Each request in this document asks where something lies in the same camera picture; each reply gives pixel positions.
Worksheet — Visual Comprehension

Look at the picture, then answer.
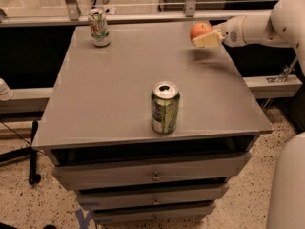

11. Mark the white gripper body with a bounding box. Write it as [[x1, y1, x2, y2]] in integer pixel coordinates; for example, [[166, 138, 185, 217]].
[[221, 16, 246, 47]]

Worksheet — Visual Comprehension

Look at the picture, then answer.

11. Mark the grey drawer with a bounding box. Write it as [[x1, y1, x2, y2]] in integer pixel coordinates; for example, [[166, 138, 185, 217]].
[[77, 183, 229, 210], [53, 152, 251, 190], [92, 201, 215, 224]]

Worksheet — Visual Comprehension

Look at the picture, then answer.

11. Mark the green soda can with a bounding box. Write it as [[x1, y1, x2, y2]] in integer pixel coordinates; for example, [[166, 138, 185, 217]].
[[151, 81, 180, 135]]

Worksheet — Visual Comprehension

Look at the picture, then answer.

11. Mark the grey drawer cabinet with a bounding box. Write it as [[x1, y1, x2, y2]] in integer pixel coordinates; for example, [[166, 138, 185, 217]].
[[33, 22, 271, 224]]

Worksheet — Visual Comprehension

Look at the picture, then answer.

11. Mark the black tripod stand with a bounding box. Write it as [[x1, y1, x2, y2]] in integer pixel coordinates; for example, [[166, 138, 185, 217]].
[[0, 121, 41, 185]]

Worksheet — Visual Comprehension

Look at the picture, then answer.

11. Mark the red apple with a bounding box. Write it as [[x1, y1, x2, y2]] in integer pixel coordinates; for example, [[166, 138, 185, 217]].
[[190, 22, 213, 40]]

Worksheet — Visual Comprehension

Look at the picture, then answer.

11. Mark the middle grey drawer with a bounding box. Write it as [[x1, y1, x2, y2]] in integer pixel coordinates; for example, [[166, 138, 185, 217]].
[[77, 183, 229, 210]]

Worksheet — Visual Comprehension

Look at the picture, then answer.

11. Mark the white cylinder object at left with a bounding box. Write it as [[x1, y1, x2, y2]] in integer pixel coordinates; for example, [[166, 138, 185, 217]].
[[0, 78, 13, 101]]

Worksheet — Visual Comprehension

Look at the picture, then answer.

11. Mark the top grey drawer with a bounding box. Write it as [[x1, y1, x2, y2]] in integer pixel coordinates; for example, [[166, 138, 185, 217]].
[[53, 152, 251, 190]]

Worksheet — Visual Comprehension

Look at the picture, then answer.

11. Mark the white soda can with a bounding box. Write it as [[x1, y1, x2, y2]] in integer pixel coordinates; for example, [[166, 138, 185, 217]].
[[89, 8, 110, 47]]

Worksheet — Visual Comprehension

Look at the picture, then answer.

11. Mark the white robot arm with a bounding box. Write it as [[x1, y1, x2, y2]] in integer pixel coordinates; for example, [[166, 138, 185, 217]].
[[190, 0, 305, 229]]

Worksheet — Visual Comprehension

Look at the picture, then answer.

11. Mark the bottom grey drawer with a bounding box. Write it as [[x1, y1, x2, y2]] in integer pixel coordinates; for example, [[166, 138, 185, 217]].
[[92, 201, 215, 224]]

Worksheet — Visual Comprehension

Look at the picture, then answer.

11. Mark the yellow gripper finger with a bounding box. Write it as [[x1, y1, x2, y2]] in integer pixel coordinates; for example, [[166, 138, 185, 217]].
[[192, 31, 223, 48]]

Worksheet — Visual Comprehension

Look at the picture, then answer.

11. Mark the metal railing frame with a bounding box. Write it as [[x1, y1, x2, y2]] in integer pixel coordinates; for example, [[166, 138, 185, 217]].
[[0, 0, 279, 27]]

